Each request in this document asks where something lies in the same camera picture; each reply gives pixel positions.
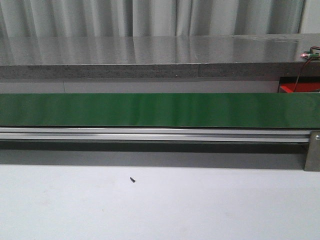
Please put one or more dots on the red plastic tray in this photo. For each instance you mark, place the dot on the red plastic tray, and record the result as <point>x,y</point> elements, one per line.
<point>304,87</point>

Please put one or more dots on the white curtain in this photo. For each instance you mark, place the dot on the white curtain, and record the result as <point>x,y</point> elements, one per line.
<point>137,18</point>

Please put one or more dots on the aluminium conveyor frame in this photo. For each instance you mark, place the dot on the aluminium conveyor frame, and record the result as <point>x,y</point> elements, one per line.
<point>156,134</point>

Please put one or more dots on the metal conveyor support bracket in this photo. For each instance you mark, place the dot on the metal conveyor support bracket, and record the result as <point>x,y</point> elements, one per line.
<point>312,162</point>

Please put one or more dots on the green conveyor belt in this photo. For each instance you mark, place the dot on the green conveyor belt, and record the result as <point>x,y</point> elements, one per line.
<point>161,110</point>

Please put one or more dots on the grey stone counter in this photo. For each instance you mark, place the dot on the grey stone counter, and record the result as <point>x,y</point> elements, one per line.
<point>172,57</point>

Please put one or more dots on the small green circuit board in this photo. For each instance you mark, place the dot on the small green circuit board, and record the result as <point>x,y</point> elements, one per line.
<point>310,55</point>

